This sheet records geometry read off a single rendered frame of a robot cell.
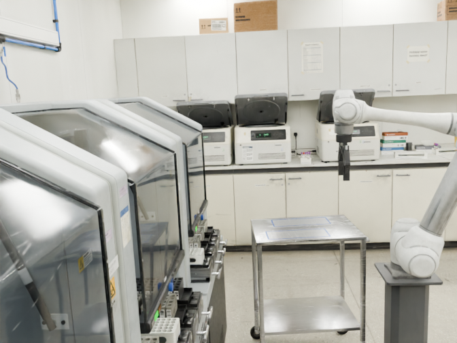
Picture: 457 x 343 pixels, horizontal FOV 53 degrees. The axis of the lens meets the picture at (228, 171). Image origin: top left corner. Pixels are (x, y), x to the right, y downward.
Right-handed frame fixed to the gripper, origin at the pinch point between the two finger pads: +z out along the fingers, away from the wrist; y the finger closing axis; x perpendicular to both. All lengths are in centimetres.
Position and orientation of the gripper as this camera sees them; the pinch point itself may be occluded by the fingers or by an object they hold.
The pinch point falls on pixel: (343, 175)
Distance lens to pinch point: 227.7
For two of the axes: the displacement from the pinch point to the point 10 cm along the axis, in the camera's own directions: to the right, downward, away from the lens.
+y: 0.7, -1.8, 9.8
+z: 0.4, 9.8, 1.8
